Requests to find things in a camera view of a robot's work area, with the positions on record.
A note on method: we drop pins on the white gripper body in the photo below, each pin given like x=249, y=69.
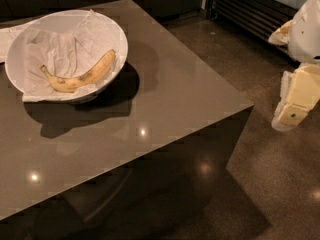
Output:
x=306, y=34

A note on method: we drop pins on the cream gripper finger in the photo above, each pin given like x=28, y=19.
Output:
x=280, y=36
x=299, y=93

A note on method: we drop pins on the yellow banana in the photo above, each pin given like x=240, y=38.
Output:
x=92, y=76

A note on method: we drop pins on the white paper towel in bowl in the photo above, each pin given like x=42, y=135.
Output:
x=69, y=54

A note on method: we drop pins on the white bowl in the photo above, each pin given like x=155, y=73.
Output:
x=14, y=65

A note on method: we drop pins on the white paper under bowl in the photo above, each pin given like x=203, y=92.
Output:
x=7, y=36

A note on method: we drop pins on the dark vent grille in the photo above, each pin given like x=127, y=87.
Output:
x=259, y=17

